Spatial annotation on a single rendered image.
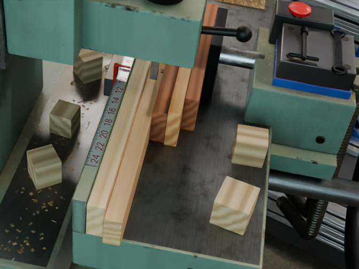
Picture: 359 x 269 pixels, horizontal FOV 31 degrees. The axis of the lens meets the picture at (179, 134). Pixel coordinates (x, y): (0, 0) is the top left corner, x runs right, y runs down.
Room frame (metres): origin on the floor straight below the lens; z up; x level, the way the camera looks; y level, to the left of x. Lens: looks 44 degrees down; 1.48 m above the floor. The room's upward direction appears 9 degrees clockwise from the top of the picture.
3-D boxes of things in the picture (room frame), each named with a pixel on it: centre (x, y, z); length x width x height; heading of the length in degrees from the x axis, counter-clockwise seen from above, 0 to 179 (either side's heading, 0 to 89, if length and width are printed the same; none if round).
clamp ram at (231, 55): (0.72, -0.06, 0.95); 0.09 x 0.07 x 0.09; 178
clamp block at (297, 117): (0.72, -0.15, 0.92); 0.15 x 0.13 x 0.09; 178
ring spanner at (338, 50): (0.70, -0.18, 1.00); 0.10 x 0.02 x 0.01; 178
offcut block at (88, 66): (0.81, 0.16, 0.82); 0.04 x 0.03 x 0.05; 41
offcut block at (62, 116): (0.69, 0.17, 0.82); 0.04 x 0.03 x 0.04; 169
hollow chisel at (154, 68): (0.65, 0.04, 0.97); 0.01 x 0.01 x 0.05; 88
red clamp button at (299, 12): (0.75, -0.13, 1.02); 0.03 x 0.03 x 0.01
